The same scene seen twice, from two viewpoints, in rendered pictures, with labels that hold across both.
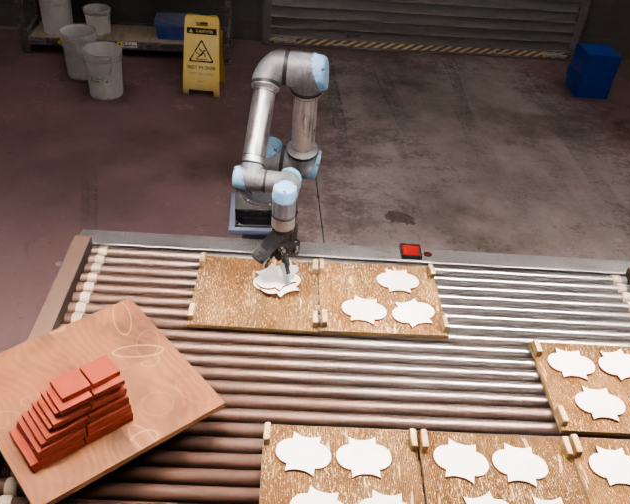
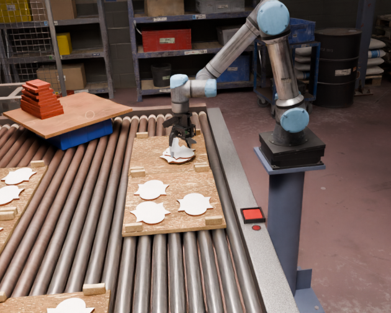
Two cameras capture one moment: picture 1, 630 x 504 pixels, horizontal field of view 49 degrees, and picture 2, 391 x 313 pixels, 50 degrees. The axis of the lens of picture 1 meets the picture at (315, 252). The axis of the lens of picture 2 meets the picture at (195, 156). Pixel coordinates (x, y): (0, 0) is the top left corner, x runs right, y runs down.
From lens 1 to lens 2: 256 cm
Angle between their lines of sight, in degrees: 76
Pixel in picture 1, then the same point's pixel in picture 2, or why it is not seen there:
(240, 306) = (151, 149)
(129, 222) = not seen: outside the picture
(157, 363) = (79, 119)
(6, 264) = (308, 173)
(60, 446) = (25, 104)
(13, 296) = not seen: hidden behind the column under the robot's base
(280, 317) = (141, 161)
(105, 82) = not seen: outside the picture
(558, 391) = (30, 304)
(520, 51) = not seen: outside the picture
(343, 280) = (189, 181)
